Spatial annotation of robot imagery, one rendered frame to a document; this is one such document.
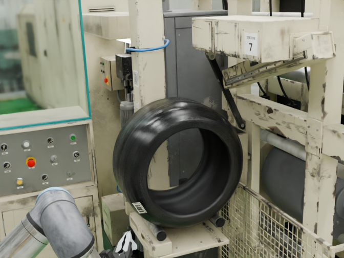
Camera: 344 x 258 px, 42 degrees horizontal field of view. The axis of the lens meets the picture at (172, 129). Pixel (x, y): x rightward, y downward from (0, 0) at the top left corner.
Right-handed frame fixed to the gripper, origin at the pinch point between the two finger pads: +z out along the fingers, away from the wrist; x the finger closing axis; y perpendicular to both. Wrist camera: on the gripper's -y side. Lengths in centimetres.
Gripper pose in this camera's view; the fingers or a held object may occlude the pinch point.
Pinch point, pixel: (127, 233)
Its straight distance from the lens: 179.9
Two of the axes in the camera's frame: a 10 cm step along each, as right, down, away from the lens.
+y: 5.7, 5.8, 5.8
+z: 1.9, -7.8, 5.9
